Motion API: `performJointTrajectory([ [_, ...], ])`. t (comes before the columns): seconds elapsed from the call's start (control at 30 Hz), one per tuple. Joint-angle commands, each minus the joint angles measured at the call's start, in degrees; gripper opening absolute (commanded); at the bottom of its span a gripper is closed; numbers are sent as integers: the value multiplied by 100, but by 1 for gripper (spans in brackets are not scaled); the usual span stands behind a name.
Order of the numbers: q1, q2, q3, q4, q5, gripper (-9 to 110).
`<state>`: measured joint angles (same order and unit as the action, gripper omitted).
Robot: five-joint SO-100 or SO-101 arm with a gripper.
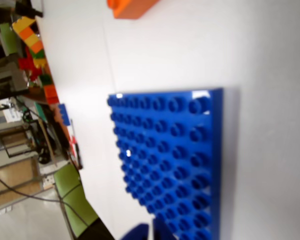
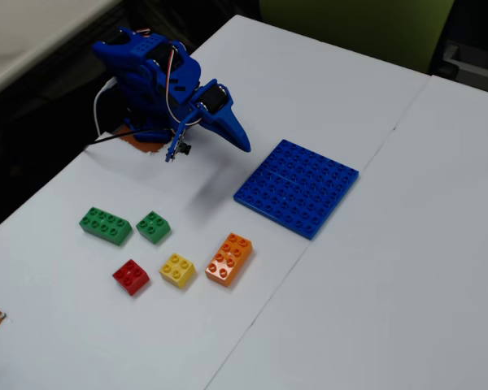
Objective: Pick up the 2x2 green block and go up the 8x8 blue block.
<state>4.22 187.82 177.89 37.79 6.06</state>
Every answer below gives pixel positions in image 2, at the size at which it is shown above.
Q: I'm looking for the orange 2x4 block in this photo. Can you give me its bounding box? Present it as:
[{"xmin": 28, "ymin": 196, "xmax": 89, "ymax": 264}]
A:
[{"xmin": 204, "ymin": 232, "xmax": 254, "ymax": 288}]

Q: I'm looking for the black cable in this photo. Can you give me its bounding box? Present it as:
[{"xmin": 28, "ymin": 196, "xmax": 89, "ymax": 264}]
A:
[{"xmin": 84, "ymin": 125, "xmax": 176, "ymax": 149}]

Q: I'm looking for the red white servo wire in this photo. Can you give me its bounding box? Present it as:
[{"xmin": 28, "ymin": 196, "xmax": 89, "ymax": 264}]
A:
[{"xmin": 164, "ymin": 40, "xmax": 203, "ymax": 133}]

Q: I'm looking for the green 2x4 block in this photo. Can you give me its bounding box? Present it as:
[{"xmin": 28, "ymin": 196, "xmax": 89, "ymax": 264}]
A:
[{"xmin": 79, "ymin": 206, "xmax": 133, "ymax": 247}]

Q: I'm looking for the blue 8x8 baseplate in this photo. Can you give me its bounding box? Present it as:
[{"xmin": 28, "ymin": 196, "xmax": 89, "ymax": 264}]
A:
[{"xmin": 233, "ymin": 139, "xmax": 359, "ymax": 241}]

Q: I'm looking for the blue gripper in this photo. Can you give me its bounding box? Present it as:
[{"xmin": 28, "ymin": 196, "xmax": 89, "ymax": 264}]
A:
[{"xmin": 190, "ymin": 78, "xmax": 252, "ymax": 153}]

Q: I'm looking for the green chair back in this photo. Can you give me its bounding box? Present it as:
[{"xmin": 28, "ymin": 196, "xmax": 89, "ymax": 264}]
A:
[{"xmin": 258, "ymin": 0, "xmax": 456, "ymax": 76}]

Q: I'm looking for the yellow 2x2 block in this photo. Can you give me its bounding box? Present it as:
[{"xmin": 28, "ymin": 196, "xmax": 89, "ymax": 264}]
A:
[{"xmin": 159, "ymin": 253, "xmax": 197, "ymax": 289}]

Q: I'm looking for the white foam board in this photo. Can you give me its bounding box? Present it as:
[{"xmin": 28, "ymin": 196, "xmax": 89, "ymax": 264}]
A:
[
  {"xmin": 0, "ymin": 14, "xmax": 432, "ymax": 390},
  {"xmin": 205, "ymin": 75, "xmax": 488, "ymax": 390}
]

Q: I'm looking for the grey box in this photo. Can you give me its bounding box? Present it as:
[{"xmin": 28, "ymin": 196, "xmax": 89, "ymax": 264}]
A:
[{"xmin": 442, "ymin": 40, "xmax": 488, "ymax": 98}]

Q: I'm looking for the red 2x2 block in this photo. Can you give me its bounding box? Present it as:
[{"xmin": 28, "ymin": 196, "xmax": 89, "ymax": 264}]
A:
[{"xmin": 112, "ymin": 258, "xmax": 150, "ymax": 297}]

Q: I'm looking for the wrist camera in blue mount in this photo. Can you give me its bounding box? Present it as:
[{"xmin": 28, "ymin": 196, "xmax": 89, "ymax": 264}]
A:
[{"xmin": 164, "ymin": 115, "xmax": 198, "ymax": 163}]

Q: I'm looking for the white background table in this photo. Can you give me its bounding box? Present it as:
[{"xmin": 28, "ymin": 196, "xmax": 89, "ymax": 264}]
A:
[{"xmin": 0, "ymin": 0, "xmax": 123, "ymax": 103}]

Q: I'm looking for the green 2x2 block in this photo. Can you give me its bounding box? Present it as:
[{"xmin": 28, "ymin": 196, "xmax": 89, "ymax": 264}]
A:
[{"xmin": 135, "ymin": 210, "xmax": 172, "ymax": 245}]

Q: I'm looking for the white cable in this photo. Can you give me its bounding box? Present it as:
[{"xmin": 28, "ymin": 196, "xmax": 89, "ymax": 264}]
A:
[{"xmin": 93, "ymin": 79, "xmax": 121, "ymax": 138}]

